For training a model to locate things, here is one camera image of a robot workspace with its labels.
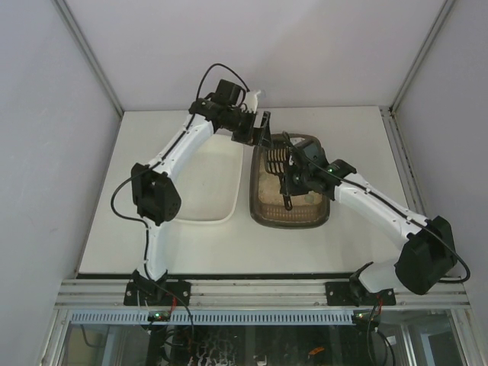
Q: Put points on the grey slotted cable duct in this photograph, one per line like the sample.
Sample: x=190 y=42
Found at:
x=215 y=317

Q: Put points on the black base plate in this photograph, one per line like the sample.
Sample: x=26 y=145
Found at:
x=143 y=291
x=353 y=293

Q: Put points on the brown translucent litter box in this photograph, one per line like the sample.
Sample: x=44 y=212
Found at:
x=266 y=205

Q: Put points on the white plastic tray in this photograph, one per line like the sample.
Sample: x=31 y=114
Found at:
x=207 y=181

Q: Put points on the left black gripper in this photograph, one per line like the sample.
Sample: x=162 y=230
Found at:
x=252 y=133

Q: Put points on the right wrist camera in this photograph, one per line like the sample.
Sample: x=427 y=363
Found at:
x=310 y=151

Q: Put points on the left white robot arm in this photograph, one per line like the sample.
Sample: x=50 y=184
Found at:
x=154 y=193

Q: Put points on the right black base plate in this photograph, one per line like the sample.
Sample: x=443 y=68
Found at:
x=353 y=293

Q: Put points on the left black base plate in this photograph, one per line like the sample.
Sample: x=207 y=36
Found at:
x=143 y=291

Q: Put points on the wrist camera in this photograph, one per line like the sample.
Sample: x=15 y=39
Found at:
x=310 y=151
x=251 y=100

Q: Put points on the grey litter clump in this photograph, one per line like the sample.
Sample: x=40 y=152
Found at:
x=309 y=199

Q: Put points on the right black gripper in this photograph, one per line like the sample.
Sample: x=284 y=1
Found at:
x=289 y=180

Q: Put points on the black slotted litter scoop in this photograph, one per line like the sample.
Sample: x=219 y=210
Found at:
x=276 y=163

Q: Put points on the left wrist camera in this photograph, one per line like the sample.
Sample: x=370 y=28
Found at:
x=251 y=100

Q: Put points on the aluminium mounting rail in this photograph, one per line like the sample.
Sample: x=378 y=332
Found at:
x=251 y=294

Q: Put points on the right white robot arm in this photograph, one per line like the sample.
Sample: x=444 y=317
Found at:
x=427 y=249

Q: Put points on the right aluminium side rail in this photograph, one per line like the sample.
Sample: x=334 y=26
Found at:
x=403 y=161

